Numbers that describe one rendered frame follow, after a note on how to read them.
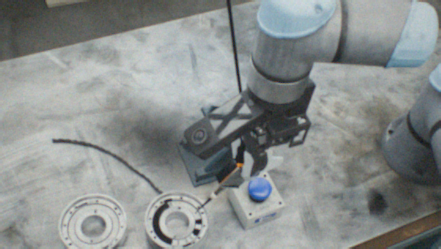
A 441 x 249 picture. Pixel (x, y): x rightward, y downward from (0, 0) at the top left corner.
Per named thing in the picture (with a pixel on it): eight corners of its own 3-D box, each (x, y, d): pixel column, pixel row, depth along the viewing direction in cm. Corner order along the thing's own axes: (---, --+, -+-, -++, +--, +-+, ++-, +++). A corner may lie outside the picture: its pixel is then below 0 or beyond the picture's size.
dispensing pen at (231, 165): (183, 204, 90) (247, 142, 82) (201, 205, 93) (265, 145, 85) (187, 216, 89) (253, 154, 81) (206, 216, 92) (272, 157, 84)
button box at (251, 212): (245, 231, 94) (249, 218, 90) (227, 196, 97) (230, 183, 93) (286, 215, 96) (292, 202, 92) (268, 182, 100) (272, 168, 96)
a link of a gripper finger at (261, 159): (264, 182, 80) (272, 144, 73) (254, 185, 79) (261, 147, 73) (250, 157, 82) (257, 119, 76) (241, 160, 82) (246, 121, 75)
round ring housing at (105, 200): (52, 221, 91) (48, 210, 88) (112, 195, 95) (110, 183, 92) (76, 276, 87) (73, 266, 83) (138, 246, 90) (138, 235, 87)
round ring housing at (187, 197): (217, 246, 92) (220, 235, 88) (157, 269, 88) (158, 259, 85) (193, 193, 97) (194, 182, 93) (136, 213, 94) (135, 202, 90)
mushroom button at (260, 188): (250, 213, 93) (254, 199, 89) (240, 194, 95) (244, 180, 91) (272, 206, 94) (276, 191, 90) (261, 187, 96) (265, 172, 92)
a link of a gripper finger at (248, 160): (282, 185, 85) (291, 148, 78) (247, 196, 84) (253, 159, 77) (273, 169, 87) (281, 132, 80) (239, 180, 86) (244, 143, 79)
